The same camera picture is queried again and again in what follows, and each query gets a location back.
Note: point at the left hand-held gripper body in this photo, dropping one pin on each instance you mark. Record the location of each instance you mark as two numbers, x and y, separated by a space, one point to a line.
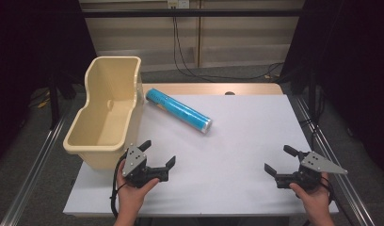
135 164

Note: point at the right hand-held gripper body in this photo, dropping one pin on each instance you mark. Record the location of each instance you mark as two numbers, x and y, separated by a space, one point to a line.
309 172

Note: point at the beige plastic bin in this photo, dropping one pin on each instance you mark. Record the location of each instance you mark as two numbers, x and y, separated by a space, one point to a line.
111 113

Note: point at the blue cylindrical can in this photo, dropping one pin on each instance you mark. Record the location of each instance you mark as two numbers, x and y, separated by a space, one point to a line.
177 109

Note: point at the person's right hand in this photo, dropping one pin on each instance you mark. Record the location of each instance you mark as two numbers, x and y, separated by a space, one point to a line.
314 201

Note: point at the person's left hand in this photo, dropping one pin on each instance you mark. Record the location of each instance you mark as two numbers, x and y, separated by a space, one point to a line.
130 196

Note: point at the white table mat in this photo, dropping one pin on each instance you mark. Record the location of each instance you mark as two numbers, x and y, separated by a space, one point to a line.
227 150

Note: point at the black metal stand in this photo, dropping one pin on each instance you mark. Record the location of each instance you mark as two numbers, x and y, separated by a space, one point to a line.
312 94
54 100

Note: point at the black curtain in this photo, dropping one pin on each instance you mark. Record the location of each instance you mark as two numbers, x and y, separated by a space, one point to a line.
30 56
353 62

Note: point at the black horizontal bar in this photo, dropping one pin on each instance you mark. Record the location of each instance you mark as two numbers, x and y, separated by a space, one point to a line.
187 12

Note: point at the aluminium floor rail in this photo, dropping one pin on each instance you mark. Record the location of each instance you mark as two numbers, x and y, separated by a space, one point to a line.
33 175
337 163

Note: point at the white wall socket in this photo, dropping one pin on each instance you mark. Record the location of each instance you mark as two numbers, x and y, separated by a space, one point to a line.
178 3

